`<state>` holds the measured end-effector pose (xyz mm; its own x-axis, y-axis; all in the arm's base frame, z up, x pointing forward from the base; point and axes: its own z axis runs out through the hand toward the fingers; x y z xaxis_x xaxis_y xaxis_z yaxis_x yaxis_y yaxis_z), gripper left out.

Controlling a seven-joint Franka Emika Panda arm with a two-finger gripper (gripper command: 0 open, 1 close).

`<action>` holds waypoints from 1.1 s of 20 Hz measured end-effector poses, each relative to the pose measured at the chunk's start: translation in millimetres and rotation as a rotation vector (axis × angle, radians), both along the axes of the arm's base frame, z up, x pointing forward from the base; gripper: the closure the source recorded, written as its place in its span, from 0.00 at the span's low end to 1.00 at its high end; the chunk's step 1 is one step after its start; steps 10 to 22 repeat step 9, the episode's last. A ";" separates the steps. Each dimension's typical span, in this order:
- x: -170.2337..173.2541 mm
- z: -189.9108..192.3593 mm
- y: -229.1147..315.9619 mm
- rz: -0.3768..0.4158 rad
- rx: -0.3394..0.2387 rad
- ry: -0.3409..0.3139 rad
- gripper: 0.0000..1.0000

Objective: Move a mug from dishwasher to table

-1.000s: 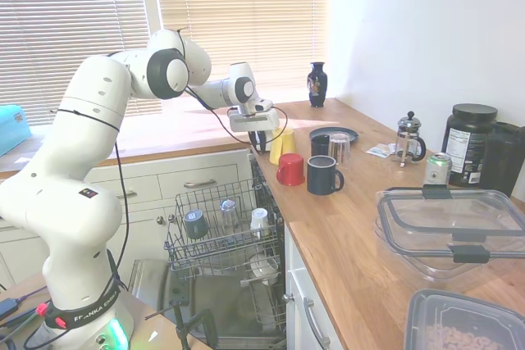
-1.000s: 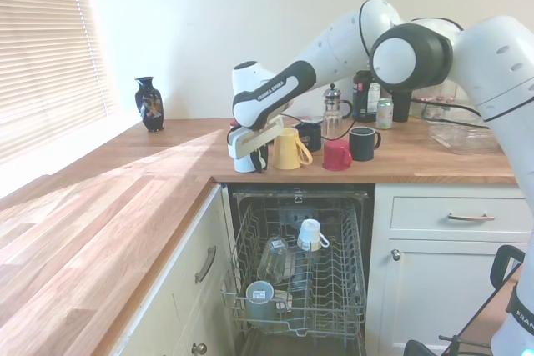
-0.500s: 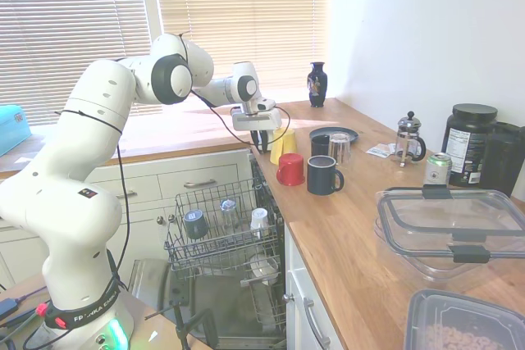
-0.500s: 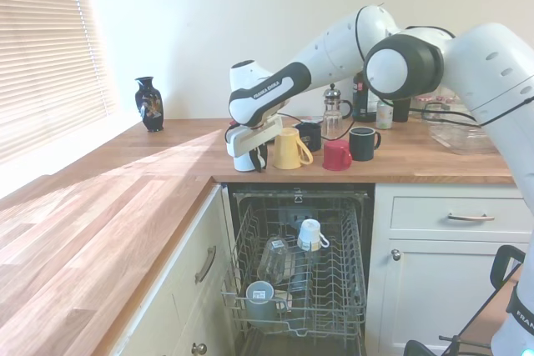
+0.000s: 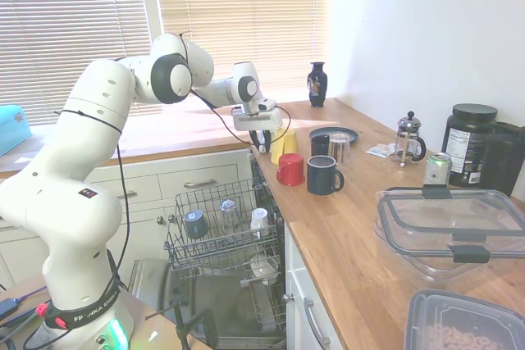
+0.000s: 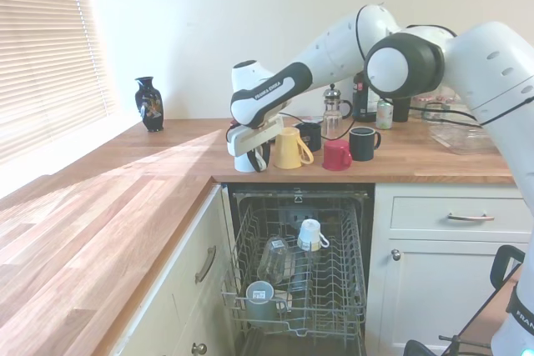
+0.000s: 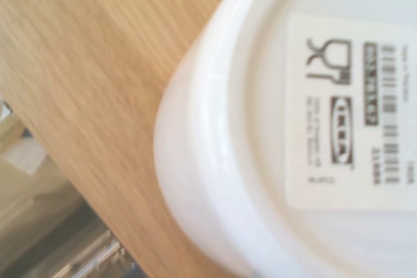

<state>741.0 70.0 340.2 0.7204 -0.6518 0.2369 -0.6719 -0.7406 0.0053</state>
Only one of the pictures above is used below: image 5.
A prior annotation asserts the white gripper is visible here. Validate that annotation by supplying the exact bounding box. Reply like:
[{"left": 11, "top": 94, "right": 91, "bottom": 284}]
[{"left": 231, "top": 106, "right": 284, "bottom": 154}]

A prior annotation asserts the yellow mug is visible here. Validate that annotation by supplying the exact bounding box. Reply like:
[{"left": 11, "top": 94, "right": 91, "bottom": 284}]
[{"left": 270, "top": 128, "right": 299, "bottom": 165}]

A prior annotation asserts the built-in dishwasher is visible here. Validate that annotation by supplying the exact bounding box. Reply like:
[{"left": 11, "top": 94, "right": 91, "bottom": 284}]
[{"left": 245, "top": 148, "right": 290, "bottom": 350}]

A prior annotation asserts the red mug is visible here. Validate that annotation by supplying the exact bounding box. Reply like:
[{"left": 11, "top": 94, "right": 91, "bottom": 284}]
[{"left": 276, "top": 152, "right": 307, "bottom": 187}]

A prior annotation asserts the plain black mug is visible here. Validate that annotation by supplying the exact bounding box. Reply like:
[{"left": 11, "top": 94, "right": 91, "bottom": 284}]
[{"left": 310, "top": 134, "right": 331, "bottom": 158}]

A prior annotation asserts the navy mug with pale rim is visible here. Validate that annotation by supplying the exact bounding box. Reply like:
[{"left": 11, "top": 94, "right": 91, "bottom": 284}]
[{"left": 306, "top": 156, "right": 345, "bottom": 195}]

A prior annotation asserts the small white ribbed mug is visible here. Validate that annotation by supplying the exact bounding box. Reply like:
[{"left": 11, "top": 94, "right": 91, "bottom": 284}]
[{"left": 249, "top": 207, "right": 270, "bottom": 239}]

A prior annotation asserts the grey-blue mug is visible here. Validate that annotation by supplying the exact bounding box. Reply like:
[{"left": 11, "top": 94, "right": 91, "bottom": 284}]
[{"left": 182, "top": 209, "right": 210, "bottom": 240}]

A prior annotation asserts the stainless dishwasher door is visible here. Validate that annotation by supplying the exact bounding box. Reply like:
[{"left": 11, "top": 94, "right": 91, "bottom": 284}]
[{"left": 128, "top": 257, "right": 288, "bottom": 350}]

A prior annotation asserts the dark grey plate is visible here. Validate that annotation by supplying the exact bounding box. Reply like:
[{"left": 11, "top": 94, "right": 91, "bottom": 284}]
[{"left": 308, "top": 126, "right": 361, "bottom": 147}]

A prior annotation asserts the black floral vase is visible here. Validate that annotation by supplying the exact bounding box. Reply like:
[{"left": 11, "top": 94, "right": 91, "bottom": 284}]
[{"left": 307, "top": 61, "right": 328, "bottom": 108}]

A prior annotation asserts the clear ribbed glass tumbler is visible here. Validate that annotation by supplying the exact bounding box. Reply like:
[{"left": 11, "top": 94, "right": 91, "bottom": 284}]
[{"left": 329, "top": 132, "right": 352, "bottom": 169}]

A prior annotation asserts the clear glass with label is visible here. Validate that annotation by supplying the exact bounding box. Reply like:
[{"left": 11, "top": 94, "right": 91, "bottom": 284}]
[{"left": 219, "top": 198, "right": 241, "bottom": 230}]

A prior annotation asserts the cream kitchen cabinet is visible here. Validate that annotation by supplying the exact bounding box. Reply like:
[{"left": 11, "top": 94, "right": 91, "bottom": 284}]
[
  {"left": 282, "top": 222, "right": 348, "bottom": 350},
  {"left": 0, "top": 148, "right": 253, "bottom": 285}
]

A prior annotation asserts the white paper sachet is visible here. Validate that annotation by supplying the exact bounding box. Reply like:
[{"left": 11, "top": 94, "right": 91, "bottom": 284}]
[{"left": 366, "top": 143, "right": 401, "bottom": 158}]

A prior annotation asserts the cream venetian window blind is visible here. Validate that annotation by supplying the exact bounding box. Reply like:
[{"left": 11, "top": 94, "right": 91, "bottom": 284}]
[
  {"left": 152, "top": 0, "right": 331, "bottom": 101},
  {"left": 0, "top": 0, "right": 153, "bottom": 128}
]

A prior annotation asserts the white bowl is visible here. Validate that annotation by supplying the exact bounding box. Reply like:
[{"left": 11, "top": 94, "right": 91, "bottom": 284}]
[{"left": 249, "top": 253, "right": 281, "bottom": 280}]

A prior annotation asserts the glass French press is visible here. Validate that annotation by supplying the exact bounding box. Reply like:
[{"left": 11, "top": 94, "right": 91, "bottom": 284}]
[{"left": 395, "top": 111, "right": 427, "bottom": 167}]

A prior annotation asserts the green drink can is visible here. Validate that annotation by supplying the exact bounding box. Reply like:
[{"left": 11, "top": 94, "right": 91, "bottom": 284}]
[{"left": 423, "top": 152, "right": 453, "bottom": 188}]

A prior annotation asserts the clear plastic lidded container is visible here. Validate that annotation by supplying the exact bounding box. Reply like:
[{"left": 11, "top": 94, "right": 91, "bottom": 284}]
[{"left": 373, "top": 188, "right": 525, "bottom": 284}]

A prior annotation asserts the black supplement tub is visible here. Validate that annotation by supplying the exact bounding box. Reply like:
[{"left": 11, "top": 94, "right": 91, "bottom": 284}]
[{"left": 441, "top": 102, "right": 500, "bottom": 188}]

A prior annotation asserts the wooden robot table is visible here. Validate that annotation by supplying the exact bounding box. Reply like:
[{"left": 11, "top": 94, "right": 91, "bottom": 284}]
[{"left": 0, "top": 274, "right": 194, "bottom": 350}]

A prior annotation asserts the black shaker bottle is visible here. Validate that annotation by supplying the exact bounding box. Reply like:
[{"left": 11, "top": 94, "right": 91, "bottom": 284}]
[{"left": 478, "top": 121, "right": 525, "bottom": 198}]

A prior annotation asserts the turquoise box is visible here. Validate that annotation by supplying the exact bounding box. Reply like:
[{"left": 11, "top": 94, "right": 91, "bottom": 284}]
[{"left": 0, "top": 104, "right": 34, "bottom": 158}]

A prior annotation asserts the plastic container with food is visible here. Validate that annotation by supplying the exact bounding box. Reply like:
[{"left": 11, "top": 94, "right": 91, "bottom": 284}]
[{"left": 405, "top": 289, "right": 525, "bottom": 350}]

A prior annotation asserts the thin black camera cable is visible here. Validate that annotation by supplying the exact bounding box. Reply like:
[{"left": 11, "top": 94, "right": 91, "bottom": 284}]
[{"left": 54, "top": 31, "right": 293, "bottom": 285}]

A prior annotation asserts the grey wire dishwasher rack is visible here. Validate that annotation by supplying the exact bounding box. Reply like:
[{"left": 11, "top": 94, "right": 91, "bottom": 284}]
[{"left": 163, "top": 177, "right": 285, "bottom": 273}]

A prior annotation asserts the lower wire dishwasher rack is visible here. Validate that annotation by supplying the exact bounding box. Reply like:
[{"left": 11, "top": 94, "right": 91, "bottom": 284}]
[{"left": 241, "top": 251, "right": 288, "bottom": 334}]

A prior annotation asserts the thick black base hose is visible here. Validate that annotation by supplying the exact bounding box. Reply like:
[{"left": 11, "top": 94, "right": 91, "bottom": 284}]
[{"left": 104, "top": 248, "right": 123, "bottom": 288}]

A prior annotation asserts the black camera stand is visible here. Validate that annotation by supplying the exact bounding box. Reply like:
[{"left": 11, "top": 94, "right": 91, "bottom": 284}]
[{"left": 144, "top": 298, "right": 219, "bottom": 350}]

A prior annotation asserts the blue cable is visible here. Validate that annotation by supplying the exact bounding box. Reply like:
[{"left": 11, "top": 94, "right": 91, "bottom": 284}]
[{"left": 0, "top": 285, "right": 47, "bottom": 318}]

